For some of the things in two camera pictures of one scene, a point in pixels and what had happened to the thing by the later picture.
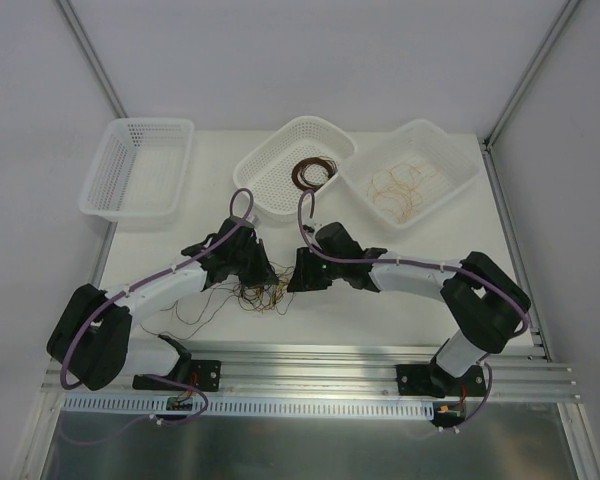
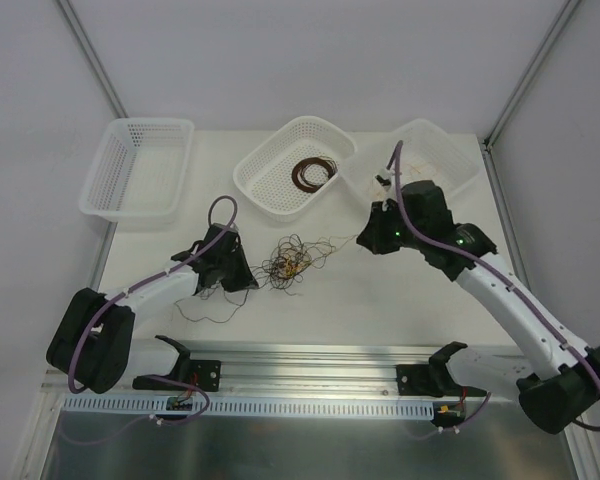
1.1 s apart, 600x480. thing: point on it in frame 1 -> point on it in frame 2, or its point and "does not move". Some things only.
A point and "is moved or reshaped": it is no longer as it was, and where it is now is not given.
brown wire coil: (298, 169) does not move
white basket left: (138, 171) does not move
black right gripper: (306, 272) -> (376, 233)
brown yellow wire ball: (265, 297) is moved or reshaped
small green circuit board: (175, 403) does not move
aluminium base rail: (520, 375) does not move
